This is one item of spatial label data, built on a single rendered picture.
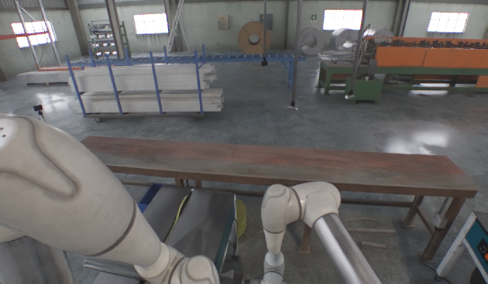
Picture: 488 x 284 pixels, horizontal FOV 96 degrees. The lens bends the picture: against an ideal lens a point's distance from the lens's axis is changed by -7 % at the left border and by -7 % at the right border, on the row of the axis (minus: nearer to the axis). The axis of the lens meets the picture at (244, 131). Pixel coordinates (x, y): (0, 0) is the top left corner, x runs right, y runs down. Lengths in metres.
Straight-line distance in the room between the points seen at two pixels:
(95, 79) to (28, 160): 4.88
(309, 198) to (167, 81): 3.88
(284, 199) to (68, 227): 0.73
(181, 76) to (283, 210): 3.76
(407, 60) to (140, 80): 5.93
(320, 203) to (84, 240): 0.79
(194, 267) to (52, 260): 0.34
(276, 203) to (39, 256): 0.69
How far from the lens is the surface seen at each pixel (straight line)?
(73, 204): 0.30
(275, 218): 0.95
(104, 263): 1.54
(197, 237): 1.52
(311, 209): 0.96
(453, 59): 7.56
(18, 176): 0.29
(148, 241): 0.44
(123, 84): 4.90
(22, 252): 0.51
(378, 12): 15.13
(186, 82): 4.43
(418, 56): 6.99
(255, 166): 1.89
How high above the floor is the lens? 1.90
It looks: 27 degrees down
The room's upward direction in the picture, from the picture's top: 1 degrees counter-clockwise
